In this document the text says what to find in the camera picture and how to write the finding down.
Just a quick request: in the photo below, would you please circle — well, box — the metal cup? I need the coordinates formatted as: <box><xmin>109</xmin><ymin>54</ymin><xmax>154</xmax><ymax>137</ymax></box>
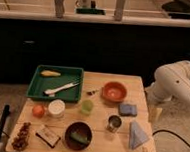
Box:
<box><xmin>107</xmin><ymin>115</ymin><xmax>122</xmax><ymax>132</ymax></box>

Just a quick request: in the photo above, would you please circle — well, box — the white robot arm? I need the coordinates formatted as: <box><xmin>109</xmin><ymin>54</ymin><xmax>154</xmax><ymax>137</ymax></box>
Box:
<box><xmin>147</xmin><ymin>60</ymin><xmax>190</xmax><ymax>108</ymax></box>

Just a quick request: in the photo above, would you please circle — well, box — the small dark table item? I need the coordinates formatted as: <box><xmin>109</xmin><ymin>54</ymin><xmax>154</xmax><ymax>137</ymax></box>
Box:
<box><xmin>86</xmin><ymin>89</ymin><xmax>100</xmax><ymax>95</ymax></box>

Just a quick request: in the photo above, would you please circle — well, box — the orange plastic bowl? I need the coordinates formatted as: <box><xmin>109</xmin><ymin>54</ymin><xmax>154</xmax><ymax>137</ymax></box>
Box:
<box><xmin>102</xmin><ymin>81</ymin><xmax>127</xmax><ymax>103</ymax></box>

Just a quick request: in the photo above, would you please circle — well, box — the green plastic cup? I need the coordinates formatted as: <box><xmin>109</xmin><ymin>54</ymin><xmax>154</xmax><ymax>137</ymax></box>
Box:
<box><xmin>80</xmin><ymin>100</ymin><xmax>94</xmax><ymax>115</ymax></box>

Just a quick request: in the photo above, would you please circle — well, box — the green plastic tray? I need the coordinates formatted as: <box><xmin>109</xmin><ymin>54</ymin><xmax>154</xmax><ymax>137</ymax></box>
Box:
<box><xmin>27</xmin><ymin>65</ymin><xmax>84</xmax><ymax>103</ymax></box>

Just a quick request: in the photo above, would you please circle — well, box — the blue sponge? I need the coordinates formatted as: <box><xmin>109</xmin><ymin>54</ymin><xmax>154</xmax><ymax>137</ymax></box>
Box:
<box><xmin>118</xmin><ymin>103</ymin><xmax>137</xmax><ymax>117</ymax></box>

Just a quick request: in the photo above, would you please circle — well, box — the yellow corn cob toy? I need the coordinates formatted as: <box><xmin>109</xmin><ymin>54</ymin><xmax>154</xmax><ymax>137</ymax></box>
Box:
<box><xmin>40</xmin><ymin>70</ymin><xmax>61</xmax><ymax>77</ymax></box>

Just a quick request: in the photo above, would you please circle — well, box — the white plastic cup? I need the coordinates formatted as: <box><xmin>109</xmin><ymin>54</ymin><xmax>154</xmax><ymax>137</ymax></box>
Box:
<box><xmin>47</xmin><ymin>99</ymin><xmax>66</xmax><ymax>118</ymax></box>

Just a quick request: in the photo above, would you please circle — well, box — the dark brown bowl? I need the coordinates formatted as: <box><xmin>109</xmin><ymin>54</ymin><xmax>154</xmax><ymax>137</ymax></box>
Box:
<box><xmin>64</xmin><ymin>121</ymin><xmax>92</xmax><ymax>151</ymax></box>

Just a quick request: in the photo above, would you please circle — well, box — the green item in bowl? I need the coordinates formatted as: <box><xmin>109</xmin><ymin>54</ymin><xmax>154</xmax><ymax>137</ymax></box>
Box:
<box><xmin>70</xmin><ymin>132</ymin><xmax>89</xmax><ymax>144</ymax></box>

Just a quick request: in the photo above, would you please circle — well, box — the orange tomato toy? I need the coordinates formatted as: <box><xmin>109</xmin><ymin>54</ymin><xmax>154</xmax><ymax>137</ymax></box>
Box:
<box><xmin>32</xmin><ymin>104</ymin><xmax>45</xmax><ymax>118</ymax></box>

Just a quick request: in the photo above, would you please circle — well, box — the blue folded cloth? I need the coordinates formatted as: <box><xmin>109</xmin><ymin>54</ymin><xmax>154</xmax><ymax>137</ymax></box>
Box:
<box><xmin>128</xmin><ymin>120</ymin><xmax>149</xmax><ymax>150</ymax></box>

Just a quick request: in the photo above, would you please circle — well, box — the brown cardboard box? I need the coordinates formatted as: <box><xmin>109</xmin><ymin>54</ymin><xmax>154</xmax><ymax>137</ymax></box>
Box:
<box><xmin>35</xmin><ymin>125</ymin><xmax>61</xmax><ymax>148</ymax></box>

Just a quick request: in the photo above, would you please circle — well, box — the black pole left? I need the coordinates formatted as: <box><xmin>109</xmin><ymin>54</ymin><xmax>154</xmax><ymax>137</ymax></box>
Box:
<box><xmin>0</xmin><ymin>105</ymin><xmax>10</xmax><ymax>140</ymax></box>

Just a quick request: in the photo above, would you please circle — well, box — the brown grape bunch toy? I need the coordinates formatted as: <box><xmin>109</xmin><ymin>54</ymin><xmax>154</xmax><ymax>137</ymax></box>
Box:
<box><xmin>12</xmin><ymin>122</ymin><xmax>30</xmax><ymax>151</ymax></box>

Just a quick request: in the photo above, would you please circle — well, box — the black cable on floor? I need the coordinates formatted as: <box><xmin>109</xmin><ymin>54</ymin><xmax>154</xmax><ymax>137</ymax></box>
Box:
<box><xmin>150</xmin><ymin>128</ymin><xmax>190</xmax><ymax>152</ymax></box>

